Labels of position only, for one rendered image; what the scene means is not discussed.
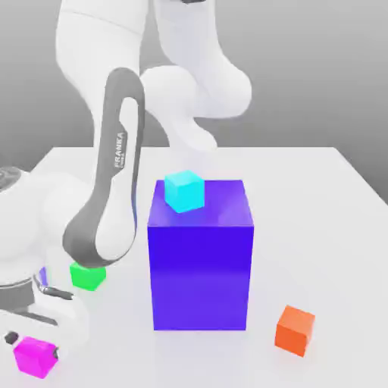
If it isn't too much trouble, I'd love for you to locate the large blue box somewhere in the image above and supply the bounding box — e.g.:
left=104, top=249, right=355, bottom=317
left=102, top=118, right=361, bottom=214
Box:
left=147, top=179, right=255, bottom=332

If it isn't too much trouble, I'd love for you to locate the small green cube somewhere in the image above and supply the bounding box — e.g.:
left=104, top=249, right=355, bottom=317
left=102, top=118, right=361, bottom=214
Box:
left=68, top=261, right=108, bottom=293

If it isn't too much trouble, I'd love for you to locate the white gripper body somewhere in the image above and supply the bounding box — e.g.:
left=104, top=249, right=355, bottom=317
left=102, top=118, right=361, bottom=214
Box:
left=0, top=298, right=90, bottom=350

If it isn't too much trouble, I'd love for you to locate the small orange cube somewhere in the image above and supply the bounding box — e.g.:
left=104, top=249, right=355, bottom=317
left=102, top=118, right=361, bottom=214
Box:
left=274, top=305, right=317, bottom=358

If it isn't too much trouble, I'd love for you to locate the small magenta cube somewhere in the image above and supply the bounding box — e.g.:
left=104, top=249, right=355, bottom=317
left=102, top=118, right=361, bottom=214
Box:
left=12, top=335, right=59, bottom=380

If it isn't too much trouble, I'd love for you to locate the small cyan cube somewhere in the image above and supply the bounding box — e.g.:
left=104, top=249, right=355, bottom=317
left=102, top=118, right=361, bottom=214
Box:
left=163, top=169, right=206, bottom=214

